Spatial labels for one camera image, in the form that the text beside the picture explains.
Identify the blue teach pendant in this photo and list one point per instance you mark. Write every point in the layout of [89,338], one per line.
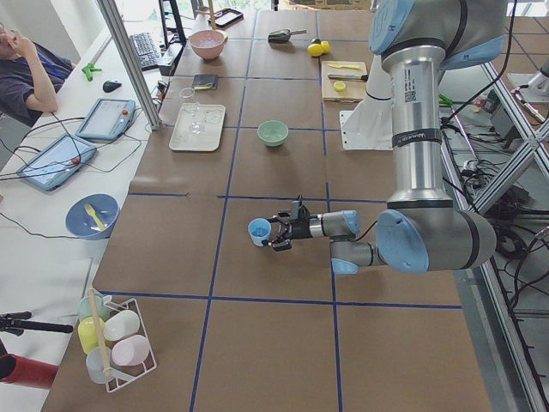
[56,163]
[107,120]

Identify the wooden cutting board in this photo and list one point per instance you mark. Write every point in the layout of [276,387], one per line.
[343,81]

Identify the black computer mouse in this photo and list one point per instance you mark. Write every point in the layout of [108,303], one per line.
[111,85]

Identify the yellow fork in bowl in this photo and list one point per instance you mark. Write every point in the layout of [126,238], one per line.
[93,214]

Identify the yellow plastic knife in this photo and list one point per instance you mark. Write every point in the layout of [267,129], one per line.
[345,66]

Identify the wooden rack handle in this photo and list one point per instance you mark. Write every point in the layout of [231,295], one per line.
[105,358]

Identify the cream bear serving tray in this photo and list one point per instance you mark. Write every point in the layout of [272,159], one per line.
[212,117]

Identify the light blue plastic cup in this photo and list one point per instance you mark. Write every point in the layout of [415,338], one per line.
[259,230]

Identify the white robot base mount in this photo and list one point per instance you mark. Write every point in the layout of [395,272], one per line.
[369,125]

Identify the grey folded cloth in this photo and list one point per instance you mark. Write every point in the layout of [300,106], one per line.
[204,82]

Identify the wooden stand with pole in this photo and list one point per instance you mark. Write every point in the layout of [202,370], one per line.
[211,14]

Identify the aluminium frame post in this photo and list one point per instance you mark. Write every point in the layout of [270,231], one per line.
[114,22]

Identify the white wire cup rack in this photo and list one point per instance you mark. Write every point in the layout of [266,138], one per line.
[124,376]

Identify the yellow cup in rack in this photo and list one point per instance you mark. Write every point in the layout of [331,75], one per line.
[87,335]

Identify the white cup in rack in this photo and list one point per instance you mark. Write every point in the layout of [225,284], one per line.
[121,325]

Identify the steel muddler black tip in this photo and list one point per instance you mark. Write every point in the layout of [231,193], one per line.
[351,77]

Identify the green cup in rack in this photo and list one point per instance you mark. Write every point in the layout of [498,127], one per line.
[88,307]

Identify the blue bowl with fork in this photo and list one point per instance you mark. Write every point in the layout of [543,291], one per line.
[80,224]

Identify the black keyboard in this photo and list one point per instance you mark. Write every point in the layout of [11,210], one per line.
[147,50]

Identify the clear wine glass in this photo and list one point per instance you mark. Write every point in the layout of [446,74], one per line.
[191,107]

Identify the lemon half slice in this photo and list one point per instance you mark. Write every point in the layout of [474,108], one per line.
[339,86]

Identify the clear cup in rack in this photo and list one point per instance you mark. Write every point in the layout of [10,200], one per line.
[95,367]

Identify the black tripod handle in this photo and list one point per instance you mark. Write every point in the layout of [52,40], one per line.
[17,323]

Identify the steel ice scoop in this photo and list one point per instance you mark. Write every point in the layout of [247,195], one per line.
[283,35]

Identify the seated person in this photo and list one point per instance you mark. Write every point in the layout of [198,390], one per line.
[31,76]

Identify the green clamp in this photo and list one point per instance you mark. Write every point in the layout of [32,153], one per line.
[89,70]

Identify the blue teach pendant near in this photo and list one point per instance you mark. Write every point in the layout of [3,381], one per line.
[56,163]

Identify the blue teach pendant far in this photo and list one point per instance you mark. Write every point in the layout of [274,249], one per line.
[107,120]

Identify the whole yellow lemon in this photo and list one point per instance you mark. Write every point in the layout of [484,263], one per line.
[315,50]

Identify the red cylinder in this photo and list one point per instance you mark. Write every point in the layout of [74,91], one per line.
[17,370]

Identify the green ceramic bowl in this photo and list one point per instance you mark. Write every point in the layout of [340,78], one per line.
[272,133]

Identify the pink cup in rack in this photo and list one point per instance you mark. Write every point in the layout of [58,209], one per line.
[131,351]

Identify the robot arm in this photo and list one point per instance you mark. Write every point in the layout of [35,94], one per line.
[420,230]

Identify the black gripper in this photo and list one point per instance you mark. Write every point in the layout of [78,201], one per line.
[301,230]

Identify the pink bowl of ice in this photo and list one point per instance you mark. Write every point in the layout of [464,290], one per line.
[208,44]

